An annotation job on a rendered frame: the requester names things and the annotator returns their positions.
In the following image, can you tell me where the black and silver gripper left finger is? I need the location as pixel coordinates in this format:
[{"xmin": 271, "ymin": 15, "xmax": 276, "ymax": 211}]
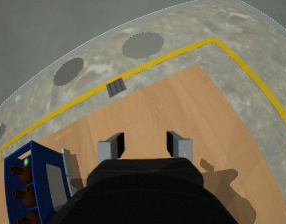
[{"xmin": 97, "ymin": 132, "xmax": 125, "ymax": 165}]

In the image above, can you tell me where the blue bottle crate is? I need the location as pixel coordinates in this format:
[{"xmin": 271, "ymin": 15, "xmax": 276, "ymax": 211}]
[{"xmin": 4, "ymin": 140, "xmax": 71, "ymax": 224}]

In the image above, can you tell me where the brown glass bottle with blue label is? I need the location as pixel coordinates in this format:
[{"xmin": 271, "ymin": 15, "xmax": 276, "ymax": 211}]
[{"xmin": 24, "ymin": 157, "xmax": 32, "ymax": 168}]

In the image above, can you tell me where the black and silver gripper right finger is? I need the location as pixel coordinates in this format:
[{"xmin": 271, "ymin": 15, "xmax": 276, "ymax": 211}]
[{"xmin": 167, "ymin": 131, "xmax": 193, "ymax": 162}]

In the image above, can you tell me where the grey metal rail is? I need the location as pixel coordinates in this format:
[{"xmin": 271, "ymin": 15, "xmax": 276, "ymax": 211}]
[{"xmin": 62, "ymin": 148, "xmax": 77, "ymax": 197}]

